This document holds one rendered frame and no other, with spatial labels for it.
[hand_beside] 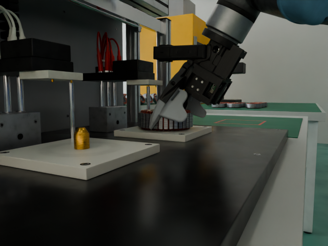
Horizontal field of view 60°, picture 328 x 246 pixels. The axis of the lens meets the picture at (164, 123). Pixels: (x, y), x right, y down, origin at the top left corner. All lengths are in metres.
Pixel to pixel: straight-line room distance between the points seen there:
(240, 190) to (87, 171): 0.14
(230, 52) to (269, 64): 5.15
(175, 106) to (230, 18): 0.17
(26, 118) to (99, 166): 0.21
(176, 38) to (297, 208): 3.96
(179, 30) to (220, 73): 3.68
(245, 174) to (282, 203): 0.04
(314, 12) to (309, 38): 5.24
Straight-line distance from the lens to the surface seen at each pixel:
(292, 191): 0.34
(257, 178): 0.30
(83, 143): 0.37
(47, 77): 0.38
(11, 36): 0.47
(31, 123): 0.48
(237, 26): 0.52
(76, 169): 0.29
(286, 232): 0.25
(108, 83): 0.65
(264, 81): 5.65
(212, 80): 0.51
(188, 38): 4.12
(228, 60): 0.52
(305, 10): 0.43
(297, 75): 5.61
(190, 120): 0.55
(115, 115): 0.64
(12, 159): 0.36
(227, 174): 0.30
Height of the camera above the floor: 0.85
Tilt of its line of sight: 6 degrees down
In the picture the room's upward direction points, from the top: straight up
